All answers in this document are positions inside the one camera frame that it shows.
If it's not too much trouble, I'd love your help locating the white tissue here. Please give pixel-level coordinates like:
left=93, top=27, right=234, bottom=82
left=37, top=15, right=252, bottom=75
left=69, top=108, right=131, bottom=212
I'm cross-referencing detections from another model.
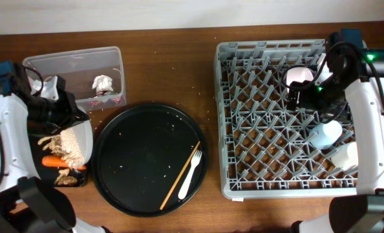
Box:
left=92, top=75, right=114, bottom=93

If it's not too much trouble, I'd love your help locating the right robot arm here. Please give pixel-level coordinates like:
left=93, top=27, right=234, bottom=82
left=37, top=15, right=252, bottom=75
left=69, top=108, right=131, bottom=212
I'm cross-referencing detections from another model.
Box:
left=281, top=43, right=384, bottom=232

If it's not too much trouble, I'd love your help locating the black rectangular tray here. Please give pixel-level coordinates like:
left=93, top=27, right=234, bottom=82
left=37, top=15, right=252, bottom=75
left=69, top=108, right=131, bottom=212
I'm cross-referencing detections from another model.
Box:
left=28, top=134, right=89, bottom=187

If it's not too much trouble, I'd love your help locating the orange carrot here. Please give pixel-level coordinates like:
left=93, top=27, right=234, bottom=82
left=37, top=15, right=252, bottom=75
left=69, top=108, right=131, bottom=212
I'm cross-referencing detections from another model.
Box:
left=41, top=155, right=87, bottom=170

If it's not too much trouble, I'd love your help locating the light blue plastic cup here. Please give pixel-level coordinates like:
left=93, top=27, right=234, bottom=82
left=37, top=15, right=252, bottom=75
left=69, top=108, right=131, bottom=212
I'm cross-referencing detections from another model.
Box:
left=309, top=120, right=343, bottom=150

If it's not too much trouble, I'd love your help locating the white plastic fork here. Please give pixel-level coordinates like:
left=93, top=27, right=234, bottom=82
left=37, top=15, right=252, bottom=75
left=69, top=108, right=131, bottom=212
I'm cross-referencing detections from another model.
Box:
left=178, top=150, right=202, bottom=199

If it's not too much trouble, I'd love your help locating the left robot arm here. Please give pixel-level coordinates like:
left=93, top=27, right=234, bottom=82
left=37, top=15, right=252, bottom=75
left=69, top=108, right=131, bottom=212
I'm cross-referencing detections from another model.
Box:
left=0, top=94, right=108, bottom=232

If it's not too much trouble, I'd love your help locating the brown round cookie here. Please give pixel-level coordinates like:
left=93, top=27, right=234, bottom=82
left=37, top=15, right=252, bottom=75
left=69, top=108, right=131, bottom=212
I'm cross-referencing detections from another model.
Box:
left=57, top=176, right=78, bottom=186

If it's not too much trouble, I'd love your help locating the grey dishwasher rack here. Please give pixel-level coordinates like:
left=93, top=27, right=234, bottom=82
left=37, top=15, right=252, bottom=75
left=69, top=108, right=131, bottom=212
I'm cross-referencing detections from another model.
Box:
left=213, top=39, right=357, bottom=201

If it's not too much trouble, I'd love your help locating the grey plate with food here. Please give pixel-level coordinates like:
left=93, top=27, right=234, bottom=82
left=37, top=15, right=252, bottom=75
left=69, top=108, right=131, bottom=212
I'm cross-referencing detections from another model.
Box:
left=60, top=120, right=93, bottom=167

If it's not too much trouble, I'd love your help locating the round black serving tray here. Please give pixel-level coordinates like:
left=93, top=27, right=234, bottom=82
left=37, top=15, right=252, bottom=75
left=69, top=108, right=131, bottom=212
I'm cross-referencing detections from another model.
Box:
left=91, top=104, right=208, bottom=217

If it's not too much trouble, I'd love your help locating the cream plastic cup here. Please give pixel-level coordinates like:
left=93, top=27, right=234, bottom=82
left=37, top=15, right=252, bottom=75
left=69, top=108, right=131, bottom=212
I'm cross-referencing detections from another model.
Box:
left=331, top=142, right=358, bottom=171

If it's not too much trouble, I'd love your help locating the pink shallow bowl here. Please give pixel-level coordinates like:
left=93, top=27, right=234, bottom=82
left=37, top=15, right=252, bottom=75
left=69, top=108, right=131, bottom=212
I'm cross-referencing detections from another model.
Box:
left=284, top=67, right=314, bottom=86

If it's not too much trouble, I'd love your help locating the wooden chopstick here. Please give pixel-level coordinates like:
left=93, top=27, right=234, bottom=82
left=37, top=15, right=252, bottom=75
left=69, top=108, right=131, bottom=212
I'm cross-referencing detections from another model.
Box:
left=160, top=141, right=202, bottom=210

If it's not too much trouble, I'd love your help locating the red snack wrapper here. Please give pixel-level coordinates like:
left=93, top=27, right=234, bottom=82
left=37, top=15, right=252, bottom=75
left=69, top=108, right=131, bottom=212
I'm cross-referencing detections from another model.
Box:
left=89, top=91, right=124, bottom=107

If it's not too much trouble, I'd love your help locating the clear plastic waste bin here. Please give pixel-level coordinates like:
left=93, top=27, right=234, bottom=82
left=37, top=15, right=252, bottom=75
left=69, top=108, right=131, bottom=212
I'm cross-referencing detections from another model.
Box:
left=23, top=47, right=127, bottom=112

